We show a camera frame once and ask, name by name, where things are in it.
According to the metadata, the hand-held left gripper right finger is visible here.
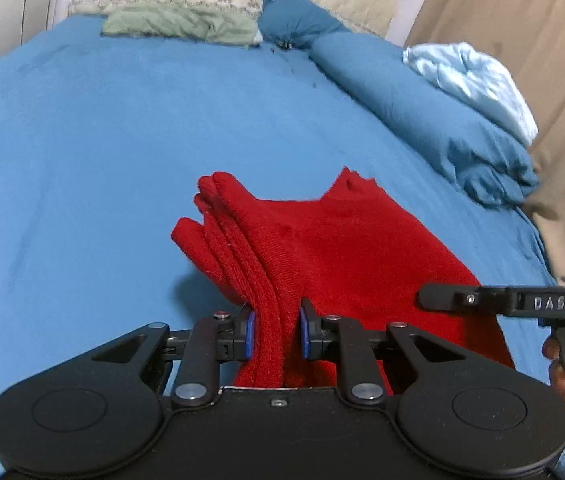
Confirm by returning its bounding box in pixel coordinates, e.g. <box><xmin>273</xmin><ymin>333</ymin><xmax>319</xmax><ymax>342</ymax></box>
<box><xmin>297</xmin><ymin>297</ymin><xmax>468</xmax><ymax>407</ymax></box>

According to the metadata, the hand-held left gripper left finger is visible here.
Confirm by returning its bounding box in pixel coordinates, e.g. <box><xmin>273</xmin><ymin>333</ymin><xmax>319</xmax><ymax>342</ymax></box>
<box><xmin>90</xmin><ymin>309</ymin><xmax>258</xmax><ymax>408</ymax></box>

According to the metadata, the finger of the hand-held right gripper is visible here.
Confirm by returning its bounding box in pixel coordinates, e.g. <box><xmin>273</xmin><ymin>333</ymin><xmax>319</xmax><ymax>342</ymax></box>
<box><xmin>417</xmin><ymin>283</ymin><xmax>513</xmax><ymax>317</ymax></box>

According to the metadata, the red knit sweater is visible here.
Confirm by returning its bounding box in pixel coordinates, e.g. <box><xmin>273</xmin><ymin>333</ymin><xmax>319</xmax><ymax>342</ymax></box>
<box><xmin>171</xmin><ymin>166</ymin><xmax>516</xmax><ymax>390</ymax></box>

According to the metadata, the blue duvet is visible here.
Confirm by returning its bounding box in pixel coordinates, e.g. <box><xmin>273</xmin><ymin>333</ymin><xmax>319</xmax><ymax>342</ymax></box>
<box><xmin>310</xmin><ymin>32</ymin><xmax>541</xmax><ymax>207</ymax></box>

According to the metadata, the light blue blanket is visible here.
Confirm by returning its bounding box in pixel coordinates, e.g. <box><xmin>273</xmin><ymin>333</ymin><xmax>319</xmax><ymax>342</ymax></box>
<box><xmin>403</xmin><ymin>42</ymin><xmax>538</xmax><ymax>147</ymax></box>

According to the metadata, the bed with blue sheet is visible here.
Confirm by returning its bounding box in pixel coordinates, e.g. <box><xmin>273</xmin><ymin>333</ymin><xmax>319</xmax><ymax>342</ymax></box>
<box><xmin>0</xmin><ymin>12</ymin><xmax>563</xmax><ymax>480</ymax></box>

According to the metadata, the beige curtain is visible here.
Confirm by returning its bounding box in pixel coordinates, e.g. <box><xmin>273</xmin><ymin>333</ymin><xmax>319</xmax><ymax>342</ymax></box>
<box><xmin>403</xmin><ymin>0</ymin><xmax>565</xmax><ymax>286</ymax></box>

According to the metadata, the blue pillow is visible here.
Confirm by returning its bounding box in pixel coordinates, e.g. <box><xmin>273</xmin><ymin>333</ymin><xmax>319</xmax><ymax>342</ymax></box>
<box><xmin>257</xmin><ymin>0</ymin><xmax>351</xmax><ymax>51</ymax></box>

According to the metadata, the green pillow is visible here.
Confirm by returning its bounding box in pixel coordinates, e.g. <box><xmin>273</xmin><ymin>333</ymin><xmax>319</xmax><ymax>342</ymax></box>
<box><xmin>101</xmin><ymin>1</ymin><xmax>263</xmax><ymax>50</ymax></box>

